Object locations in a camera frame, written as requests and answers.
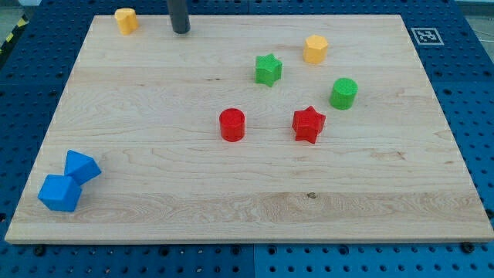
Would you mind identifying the dark grey cylindrical stick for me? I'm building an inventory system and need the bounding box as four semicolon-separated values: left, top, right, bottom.
167;0;191;34

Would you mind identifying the yellow block top left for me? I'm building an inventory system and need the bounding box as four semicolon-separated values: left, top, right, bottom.
114;8;139;36

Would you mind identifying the green star block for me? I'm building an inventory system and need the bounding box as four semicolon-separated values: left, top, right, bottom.
255;53;283;87

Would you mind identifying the red cylinder block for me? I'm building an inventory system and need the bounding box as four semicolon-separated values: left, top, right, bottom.
219;108;245;142

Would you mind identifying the yellow hexagon block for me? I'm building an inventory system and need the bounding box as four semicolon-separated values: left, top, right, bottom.
303;35;329;64

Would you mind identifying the light wooden board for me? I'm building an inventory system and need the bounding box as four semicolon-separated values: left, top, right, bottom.
5;15;493;245

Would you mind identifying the red star block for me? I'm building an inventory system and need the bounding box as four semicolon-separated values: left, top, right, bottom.
292;106;326;144

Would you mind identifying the blue triangular block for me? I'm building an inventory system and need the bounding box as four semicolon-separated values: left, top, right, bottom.
64;150;101;185

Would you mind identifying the green cylinder block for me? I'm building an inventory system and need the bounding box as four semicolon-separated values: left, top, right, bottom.
329;77;358;110

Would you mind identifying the blue cube block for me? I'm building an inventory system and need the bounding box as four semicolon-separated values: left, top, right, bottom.
38;175;82;212

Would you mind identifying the white fiducial marker tag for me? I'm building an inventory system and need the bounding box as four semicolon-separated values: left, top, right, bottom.
411;27;444;46

